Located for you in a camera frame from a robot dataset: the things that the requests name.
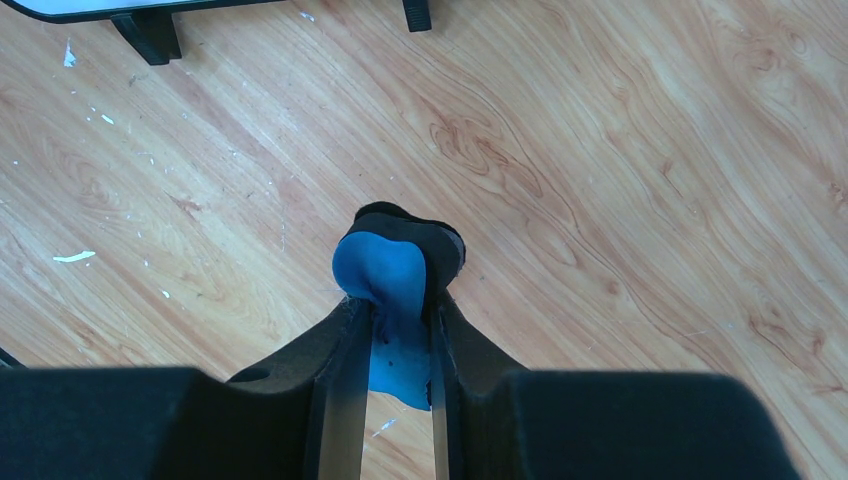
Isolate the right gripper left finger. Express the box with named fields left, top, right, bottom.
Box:
left=1, top=298, right=371, bottom=479

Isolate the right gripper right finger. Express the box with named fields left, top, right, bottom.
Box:
left=429, top=294, right=799, bottom=479

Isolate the blue and black eraser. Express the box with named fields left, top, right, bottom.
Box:
left=332, top=201, right=466, bottom=411

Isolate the black framed whiteboard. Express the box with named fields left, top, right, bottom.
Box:
left=1, top=0, right=273, bottom=24

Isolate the metal whiteboard stand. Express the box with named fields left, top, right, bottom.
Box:
left=110, top=0, right=433, bottom=66

